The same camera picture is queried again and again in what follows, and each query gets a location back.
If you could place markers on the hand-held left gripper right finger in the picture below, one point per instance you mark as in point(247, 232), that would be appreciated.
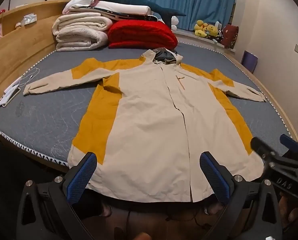
point(214, 177)

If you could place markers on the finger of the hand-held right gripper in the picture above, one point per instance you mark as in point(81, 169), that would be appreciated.
point(260, 146)
point(290, 142)

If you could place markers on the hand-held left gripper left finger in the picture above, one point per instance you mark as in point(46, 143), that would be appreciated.
point(81, 180)

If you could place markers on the beige and yellow jacket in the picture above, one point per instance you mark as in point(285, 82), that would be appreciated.
point(151, 130)

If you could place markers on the person's foot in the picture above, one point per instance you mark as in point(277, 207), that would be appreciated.
point(106, 208)
point(214, 208)

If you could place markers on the grey-blue mattress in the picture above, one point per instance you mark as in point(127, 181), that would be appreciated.
point(51, 120)

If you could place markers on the white phone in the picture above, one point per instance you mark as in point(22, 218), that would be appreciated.
point(10, 97)

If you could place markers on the dark red bag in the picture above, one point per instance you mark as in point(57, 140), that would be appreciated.
point(230, 35)

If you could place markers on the yellow plush toy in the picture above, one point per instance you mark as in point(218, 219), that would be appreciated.
point(200, 28)
point(212, 31)

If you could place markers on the folded white fleece blanket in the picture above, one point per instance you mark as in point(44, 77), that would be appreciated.
point(78, 30)

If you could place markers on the white plush toy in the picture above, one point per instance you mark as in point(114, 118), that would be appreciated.
point(174, 23)

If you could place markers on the folded red blanket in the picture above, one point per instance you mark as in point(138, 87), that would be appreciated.
point(138, 33)

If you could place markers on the blue curtain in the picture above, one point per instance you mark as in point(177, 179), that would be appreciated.
point(201, 0)

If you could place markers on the tissue pack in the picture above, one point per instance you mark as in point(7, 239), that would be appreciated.
point(28, 19)

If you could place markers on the dark folded cloth white trim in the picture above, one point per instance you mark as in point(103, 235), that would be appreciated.
point(138, 17)

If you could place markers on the folded white duvet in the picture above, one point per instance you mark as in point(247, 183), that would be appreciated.
point(123, 7)

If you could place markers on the pink and white cloth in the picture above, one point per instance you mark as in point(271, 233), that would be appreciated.
point(83, 0)

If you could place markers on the dark teal shark plush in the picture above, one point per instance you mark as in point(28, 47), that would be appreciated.
point(144, 2)

